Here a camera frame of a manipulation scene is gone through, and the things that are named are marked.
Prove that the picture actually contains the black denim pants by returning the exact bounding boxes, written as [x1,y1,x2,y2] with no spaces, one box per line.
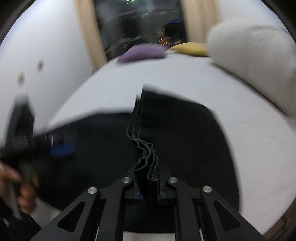
[37,88,239,209]

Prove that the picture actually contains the person's left hand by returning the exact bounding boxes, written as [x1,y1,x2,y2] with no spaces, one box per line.
[1,163,39,214]

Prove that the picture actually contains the purple cushion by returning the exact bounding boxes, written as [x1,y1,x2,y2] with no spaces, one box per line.
[117,43,168,63]

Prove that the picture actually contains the beige curtain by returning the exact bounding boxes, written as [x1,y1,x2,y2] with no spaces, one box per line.
[180,0,220,43]
[74,0,107,71]

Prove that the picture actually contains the yellow cushion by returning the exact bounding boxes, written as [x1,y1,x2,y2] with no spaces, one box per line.
[169,42,208,57]

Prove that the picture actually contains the beige curtain right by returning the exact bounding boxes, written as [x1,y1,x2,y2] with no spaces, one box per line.
[180,0,220,43]

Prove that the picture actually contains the white folded duvet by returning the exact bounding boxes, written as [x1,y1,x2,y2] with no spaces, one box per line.
[207,19,295,127]

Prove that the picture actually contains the wall socket lower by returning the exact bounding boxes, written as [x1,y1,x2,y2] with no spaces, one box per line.
[17,72,26,86]

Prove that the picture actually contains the wall socket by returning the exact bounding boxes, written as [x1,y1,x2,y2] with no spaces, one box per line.
[17,72,26,86]
[37,59,45,72]

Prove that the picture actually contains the wall socket upper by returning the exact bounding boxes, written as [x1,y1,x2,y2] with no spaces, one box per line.
[37,59,45,72]

